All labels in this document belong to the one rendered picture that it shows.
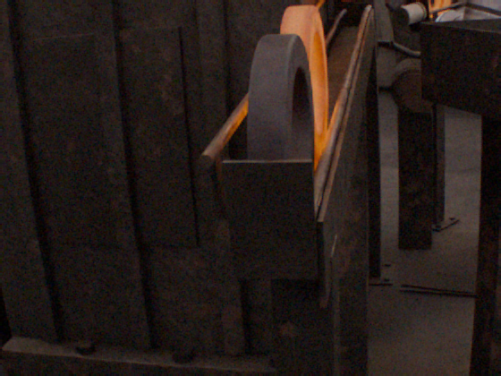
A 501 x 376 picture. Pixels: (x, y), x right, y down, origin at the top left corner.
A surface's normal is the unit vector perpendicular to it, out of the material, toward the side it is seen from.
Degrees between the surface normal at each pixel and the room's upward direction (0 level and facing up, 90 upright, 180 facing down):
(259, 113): 65
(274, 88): 54
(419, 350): 0
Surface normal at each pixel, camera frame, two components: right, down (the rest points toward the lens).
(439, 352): -0.07, -0.95
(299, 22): -0.16, -0.62
